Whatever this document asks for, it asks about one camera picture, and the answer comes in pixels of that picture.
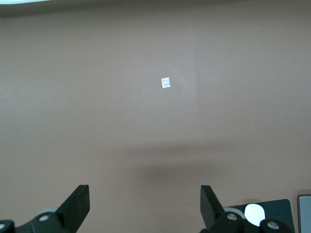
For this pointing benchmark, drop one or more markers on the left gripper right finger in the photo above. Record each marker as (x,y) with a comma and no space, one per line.
(212,213)

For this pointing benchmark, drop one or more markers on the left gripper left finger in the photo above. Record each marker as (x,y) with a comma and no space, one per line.
(68,213)

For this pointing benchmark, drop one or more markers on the white computer mouse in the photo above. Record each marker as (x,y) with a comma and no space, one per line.
(253,213)

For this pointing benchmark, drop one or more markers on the black mouse pad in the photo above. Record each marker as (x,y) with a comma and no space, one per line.
(279,208)

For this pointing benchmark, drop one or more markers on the silver closed laptop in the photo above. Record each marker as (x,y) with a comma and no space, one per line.
(305,213)

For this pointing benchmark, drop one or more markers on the small tape mark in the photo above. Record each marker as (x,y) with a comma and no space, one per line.
(165,82)

